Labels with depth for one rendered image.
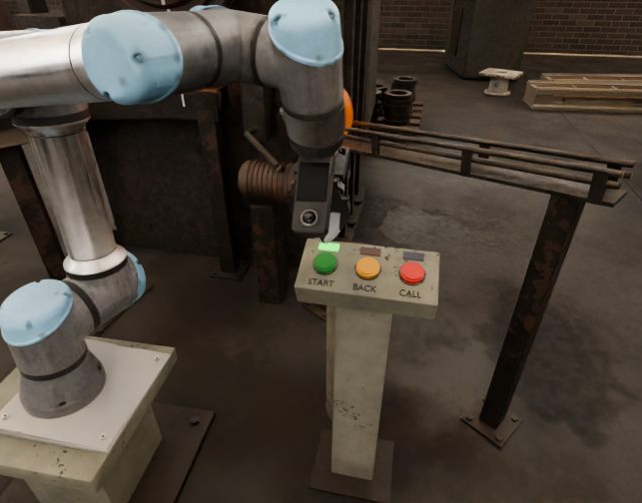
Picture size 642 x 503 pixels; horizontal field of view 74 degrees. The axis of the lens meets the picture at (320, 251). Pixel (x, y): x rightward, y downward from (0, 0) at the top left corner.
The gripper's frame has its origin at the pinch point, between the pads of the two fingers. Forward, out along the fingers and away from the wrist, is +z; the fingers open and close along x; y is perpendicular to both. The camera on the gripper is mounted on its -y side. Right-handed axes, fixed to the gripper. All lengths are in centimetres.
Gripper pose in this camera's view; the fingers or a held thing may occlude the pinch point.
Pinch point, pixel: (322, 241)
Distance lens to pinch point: 70.2
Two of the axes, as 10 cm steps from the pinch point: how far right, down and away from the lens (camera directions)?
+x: -9.8, -1.1, 1.7
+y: 1.9, -7.9, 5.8
